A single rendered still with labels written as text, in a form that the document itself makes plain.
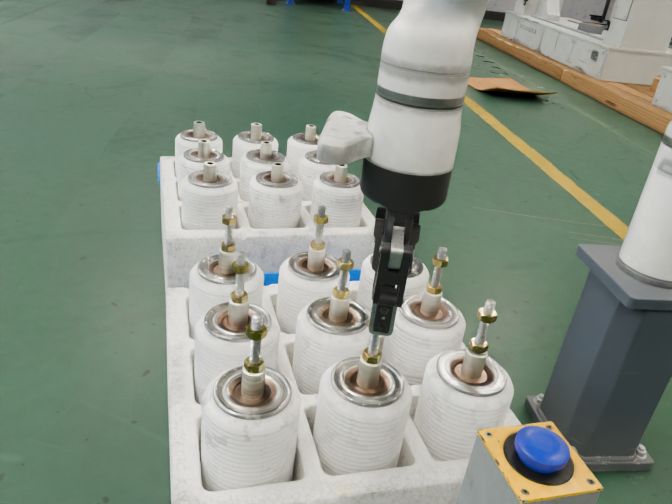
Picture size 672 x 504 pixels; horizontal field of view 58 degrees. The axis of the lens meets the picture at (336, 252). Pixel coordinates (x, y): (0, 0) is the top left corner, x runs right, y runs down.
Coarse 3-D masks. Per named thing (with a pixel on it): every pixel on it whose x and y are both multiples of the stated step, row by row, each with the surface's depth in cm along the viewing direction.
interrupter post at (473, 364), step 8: (472, 352) 63; (464, 360) 64; (472, 360) 63; (480, 360) 63; (464, 368) 64; (472, 368) 63; (480, 368) 63; (464, 376) 64; (472, 376) 64; (480, 376) 64
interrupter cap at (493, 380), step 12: (444, 360) 66; (456, 360) 66; (492, 360) 67; (444, 372) 64; (456, 372) 65; (492, 372) 65; (504, 372) 65; (456, 384) 62; (468, 384) 63; (480, 384) 63; (492, 384) 63; (504, 384) 63; (480, 396) 62
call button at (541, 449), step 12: (528, 432) 46; (540, 432) 46; (552, 432) 47; (516, 444) 46; (528, 444) 45; (540, 444) 45; (552, 444) 46; (564, 444) 46; (528, 456) 44; (540, 456) 44; (552, 456) 44; (564, 456) 45; (540, 468) 44; (552, 468) 44
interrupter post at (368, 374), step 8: (360, 360) 60; (360, 368) 60; (368, 368) 59; (376, 368) 60; (360, 376) 60; (368, 376) 60; (376, 376) 60; (360, 384) 61; (368, 384) 60; (376, 384) 61
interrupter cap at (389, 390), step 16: (336, 368) 62; (352, 368) 63; (384, 368) 63; (336, 384) 60; (352, 384) 61; (384, 384) 62; (400, 384) 61; (352, 400) 58; (368, 400) 59; (384, 400) 59
